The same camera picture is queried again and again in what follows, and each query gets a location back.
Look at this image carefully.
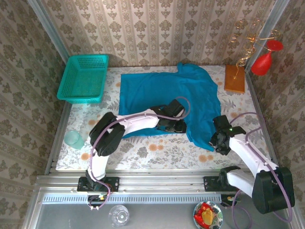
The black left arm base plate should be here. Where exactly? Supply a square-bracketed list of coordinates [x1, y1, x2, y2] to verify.
[77, 176, 120, 193]

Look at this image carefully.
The grey slotted cable duct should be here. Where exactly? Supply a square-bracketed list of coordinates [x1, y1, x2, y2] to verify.
[41, 193, 223, 204]

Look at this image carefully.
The plate with red fruit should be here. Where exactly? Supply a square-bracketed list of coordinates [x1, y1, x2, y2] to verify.
[193, 200, 224, 229]

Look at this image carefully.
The aluminium corner post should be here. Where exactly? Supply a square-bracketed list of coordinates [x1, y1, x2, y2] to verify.
[245, 0, 291, 73]
[26, 0, 70, 64]

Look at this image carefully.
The green translucent cup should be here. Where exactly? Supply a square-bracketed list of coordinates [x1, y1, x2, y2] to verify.
[64, 130, 85, 151]

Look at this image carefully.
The red wine glass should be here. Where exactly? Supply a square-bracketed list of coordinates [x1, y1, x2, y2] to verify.
[251, 40, 284, 76]

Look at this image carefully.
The blue t-shirt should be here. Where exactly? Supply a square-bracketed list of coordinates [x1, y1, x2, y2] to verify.
[118, 62, 222, 152]

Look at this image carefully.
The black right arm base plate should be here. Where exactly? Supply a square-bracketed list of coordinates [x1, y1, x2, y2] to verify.
[203, 176, 241, 193]

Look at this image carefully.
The clear drinking glass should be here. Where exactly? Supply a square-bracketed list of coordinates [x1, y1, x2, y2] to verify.
[109, 204, 130, 228]

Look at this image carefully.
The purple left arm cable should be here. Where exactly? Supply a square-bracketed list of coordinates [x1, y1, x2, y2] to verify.
[88, 96, 191, 211]

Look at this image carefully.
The floral tablecloth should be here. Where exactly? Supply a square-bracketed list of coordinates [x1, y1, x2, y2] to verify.
[56, 65, 274, 171]

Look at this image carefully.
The yellow toy fruit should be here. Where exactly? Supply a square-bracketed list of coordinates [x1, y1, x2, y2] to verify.
[202, 208, 214, 225]

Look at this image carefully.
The red toy food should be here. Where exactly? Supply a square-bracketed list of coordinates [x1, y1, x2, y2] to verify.
[194, 202, 213, 227]

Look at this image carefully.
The teal plastic basket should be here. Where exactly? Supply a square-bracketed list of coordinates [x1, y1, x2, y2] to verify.
[56, 54, 110, 104]

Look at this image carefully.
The aluminium frame rail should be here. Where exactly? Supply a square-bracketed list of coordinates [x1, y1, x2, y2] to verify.
[35, 169, 293, 194]

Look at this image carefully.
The brown wooden base block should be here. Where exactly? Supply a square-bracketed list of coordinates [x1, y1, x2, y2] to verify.
[224, 64, 246, 94]

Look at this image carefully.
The gold wire stand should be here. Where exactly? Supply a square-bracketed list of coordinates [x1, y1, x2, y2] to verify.
[230, 20, 281, 80]

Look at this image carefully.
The black electronics box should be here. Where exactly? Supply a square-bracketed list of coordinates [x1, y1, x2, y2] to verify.
[87, 194, 108, 208]
[220, 194, 242, 208]

